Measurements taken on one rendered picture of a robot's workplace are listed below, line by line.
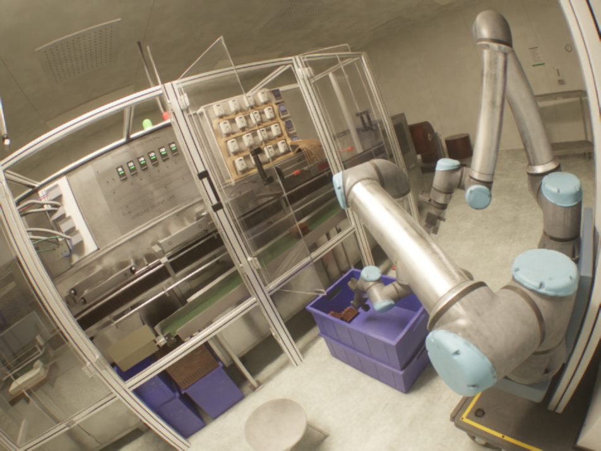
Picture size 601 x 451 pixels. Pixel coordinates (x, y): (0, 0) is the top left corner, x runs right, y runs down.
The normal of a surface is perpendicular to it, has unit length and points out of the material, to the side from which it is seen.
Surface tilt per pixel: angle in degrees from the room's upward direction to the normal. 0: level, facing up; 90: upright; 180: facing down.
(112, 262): 90
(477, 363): 47
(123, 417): 90
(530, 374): 70
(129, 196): 90
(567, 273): 4
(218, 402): 90
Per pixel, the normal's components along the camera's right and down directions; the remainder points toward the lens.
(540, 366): -0.48, 0.11
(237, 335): 0.59, 0.04
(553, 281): -0.27, -0.92
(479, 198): -0.47, 0.52
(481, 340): -0.25, -0.68
